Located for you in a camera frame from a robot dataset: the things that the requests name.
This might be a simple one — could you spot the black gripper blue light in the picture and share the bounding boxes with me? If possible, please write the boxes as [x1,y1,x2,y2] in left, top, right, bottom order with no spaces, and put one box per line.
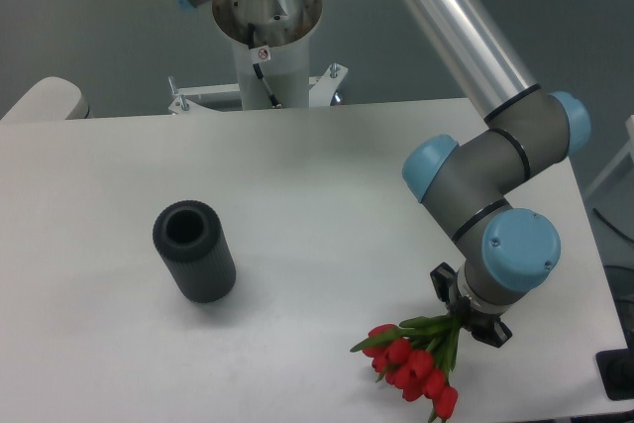
[430,263,512,347]

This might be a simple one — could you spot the red tulip bouquet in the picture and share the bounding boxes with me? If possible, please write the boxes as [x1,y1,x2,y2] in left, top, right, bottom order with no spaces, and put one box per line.
[351,313,462,422]

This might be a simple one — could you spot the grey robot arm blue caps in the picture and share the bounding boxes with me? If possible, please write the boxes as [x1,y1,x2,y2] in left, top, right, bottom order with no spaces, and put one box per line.
[175,0,590,347]

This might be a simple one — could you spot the dark grey ribbed vase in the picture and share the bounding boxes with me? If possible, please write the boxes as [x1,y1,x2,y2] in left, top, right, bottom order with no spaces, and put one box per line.
[152,200,237,303]

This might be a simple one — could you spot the black device at table corner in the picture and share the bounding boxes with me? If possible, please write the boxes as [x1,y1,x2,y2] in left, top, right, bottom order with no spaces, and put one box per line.
[595,349,633,401]

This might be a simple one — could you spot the white chair armrest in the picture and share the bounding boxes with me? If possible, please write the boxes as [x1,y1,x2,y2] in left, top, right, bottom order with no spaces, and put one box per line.
[1,76,91,125]

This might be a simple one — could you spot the black cable on floor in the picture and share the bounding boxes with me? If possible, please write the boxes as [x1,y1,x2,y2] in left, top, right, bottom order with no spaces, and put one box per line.
[592,207,634,241]

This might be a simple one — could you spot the white frame at right edge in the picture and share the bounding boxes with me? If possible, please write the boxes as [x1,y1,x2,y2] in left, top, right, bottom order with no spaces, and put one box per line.
[581,116,633,201]

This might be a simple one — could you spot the white pedestal base frame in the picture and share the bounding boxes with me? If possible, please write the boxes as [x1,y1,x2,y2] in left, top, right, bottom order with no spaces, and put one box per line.
[167,62,349,115]

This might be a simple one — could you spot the black pedestal cable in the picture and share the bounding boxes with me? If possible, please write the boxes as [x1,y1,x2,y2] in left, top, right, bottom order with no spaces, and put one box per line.
[247,21,283,110]

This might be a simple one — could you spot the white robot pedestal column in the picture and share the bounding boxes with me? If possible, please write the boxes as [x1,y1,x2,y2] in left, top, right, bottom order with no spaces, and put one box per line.
[212,0,323,110]

